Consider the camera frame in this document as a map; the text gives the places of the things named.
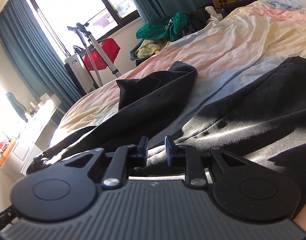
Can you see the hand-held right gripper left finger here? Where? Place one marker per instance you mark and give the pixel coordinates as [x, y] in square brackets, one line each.
[144, 152]

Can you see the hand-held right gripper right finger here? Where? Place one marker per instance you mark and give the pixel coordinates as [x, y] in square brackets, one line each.
[169, 155]

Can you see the black pants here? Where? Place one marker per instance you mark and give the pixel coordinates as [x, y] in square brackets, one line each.
[242, 120]

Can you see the dark laundry basket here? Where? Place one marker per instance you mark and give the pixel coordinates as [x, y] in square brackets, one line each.
[133, 55]

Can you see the white leaning board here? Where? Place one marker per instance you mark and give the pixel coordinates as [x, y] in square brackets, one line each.
[78, 72]

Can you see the cream knitted garment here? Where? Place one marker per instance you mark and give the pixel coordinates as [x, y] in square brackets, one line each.
[149, 47]

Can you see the red cloth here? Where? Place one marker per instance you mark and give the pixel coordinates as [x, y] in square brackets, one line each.
[105, 52]

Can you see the white tissue box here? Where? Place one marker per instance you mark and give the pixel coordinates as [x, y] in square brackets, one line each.
[46, 98]

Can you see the garment steamer stand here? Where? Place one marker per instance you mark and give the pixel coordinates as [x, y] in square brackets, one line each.
[98, 47]

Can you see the white vanity desk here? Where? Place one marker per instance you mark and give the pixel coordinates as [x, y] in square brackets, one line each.
[25, 150]

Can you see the black hanging bag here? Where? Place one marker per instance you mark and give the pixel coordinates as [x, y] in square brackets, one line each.
[79, 49]

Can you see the green garment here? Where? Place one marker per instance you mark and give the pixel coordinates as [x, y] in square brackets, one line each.
[163, 26]

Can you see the bed with pastel sheet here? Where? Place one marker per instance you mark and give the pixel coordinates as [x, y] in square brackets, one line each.
[230, 42]

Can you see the black fuzzy garment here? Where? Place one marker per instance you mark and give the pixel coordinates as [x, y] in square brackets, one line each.
[195, 22]

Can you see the orange box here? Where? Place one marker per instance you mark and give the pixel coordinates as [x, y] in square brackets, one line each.
[5, 155]

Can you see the red toy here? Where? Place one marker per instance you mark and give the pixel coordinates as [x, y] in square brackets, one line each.
[4, 145]

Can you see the white garment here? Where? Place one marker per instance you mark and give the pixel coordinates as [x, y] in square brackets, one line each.
[214, 12]

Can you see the black framed window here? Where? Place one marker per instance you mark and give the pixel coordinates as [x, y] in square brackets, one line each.
[80, 5]

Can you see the wavy frame mirror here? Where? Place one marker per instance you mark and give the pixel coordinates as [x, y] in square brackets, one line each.
[15, 105]

